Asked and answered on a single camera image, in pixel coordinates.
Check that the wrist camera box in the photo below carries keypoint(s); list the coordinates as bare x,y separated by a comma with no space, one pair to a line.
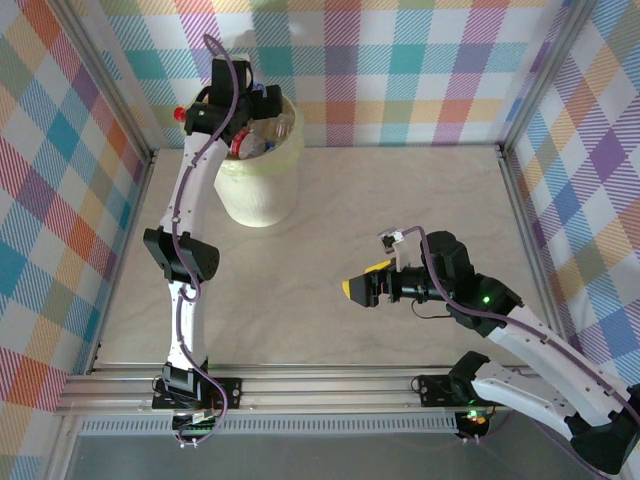
242,56
389,241

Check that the yellow-green bin liner bag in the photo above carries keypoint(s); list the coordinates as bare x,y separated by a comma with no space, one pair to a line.
296,145

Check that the aluminium side rail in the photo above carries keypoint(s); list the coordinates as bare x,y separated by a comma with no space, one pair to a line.
514,190
141,190

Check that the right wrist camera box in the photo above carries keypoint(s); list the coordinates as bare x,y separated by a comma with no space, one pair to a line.
389,241

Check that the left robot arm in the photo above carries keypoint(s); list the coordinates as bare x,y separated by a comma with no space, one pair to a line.
182,255

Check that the aluminium frame post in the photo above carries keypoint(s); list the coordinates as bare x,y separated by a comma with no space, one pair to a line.
542,75
112,75

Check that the black controller board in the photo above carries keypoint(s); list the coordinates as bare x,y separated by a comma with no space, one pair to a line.
475,422
200,427

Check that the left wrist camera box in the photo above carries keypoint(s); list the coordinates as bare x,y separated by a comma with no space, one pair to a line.
242,56

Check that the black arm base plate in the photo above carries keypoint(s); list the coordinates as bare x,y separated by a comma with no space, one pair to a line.
230,392
435,390

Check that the white plastic waste bin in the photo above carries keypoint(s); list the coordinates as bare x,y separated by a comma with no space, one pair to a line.
260,200

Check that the aluminium front rail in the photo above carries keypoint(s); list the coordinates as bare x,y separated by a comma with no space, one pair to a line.
325,390

